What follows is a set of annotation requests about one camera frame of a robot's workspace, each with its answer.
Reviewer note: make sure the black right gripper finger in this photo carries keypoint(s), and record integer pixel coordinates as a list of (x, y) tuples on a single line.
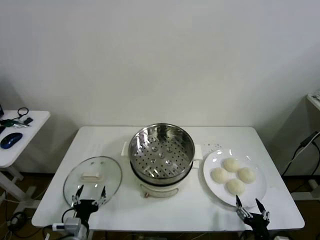
[(265, 214), (242, 211)]

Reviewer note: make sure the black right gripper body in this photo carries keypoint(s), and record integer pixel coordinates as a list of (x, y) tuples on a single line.
[(258, 225)]

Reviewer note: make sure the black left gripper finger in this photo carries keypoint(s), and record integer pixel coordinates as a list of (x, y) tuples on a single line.
[(77, 198), (102, 199)]

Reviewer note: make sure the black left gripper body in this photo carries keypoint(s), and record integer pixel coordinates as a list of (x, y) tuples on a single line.
[(85, 206)]

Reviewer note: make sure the white steamed baozi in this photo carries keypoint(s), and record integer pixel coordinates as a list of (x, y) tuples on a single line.
[(235, 186), (247, 174), (231, 164), (220, 174)]

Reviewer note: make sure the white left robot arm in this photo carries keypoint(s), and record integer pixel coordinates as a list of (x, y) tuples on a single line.
[(82, 234)]

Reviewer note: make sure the perforated steel steamer basket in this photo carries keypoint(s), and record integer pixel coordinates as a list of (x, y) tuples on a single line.
[(188, 156)]

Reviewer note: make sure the white round plate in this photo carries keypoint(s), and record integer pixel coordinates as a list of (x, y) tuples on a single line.
[(215, 190)]

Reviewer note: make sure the white stand base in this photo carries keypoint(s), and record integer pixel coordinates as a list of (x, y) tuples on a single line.
[(312, 183)]

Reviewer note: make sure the cream electric cooker pot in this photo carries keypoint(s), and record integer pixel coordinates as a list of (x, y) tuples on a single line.
[(160, 191)]

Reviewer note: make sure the black floor power adapter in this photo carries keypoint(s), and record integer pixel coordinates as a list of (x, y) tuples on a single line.
[(17, 217)]

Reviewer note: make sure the white side table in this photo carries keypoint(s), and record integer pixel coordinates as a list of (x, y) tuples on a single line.
[(37, 120)]

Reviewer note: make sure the blue computer mouse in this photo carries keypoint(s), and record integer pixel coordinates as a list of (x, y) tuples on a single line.
[(11, 140)]

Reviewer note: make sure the small black rectangular device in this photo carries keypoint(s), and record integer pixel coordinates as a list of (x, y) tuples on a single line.
[(28, 120)]

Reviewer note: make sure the black flat device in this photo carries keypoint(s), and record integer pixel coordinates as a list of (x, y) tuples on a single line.
[(1, 129)]

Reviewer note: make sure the black upright device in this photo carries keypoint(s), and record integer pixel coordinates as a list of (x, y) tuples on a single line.
[(1, 110)]

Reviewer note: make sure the white shelf with clutter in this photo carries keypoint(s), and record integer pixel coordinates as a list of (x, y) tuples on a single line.
[(314, 98)]

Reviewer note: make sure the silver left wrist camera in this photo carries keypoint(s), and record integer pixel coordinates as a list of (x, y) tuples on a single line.
[(72, 223)]

